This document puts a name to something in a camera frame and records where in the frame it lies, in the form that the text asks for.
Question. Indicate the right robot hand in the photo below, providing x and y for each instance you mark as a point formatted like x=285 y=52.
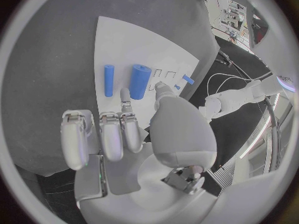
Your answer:
x=179 y=130

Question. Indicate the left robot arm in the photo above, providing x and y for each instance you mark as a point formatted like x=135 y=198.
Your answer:
x=233 y=97

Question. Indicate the white task board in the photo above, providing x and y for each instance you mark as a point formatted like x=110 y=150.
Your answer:
x=130 y=46

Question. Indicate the small blue plug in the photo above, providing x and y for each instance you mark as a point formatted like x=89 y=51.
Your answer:
x=177 y=87

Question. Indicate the blue short peg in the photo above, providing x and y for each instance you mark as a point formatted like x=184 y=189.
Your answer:
x=188 y=79

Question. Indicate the blue fat cylinder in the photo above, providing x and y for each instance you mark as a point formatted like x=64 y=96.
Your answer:
x=139 y=82

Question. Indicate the blue long thin cylinder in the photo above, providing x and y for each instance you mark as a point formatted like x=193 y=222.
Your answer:
x=109 y=80

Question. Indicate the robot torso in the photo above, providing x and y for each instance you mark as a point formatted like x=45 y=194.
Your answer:
x=283 y=84

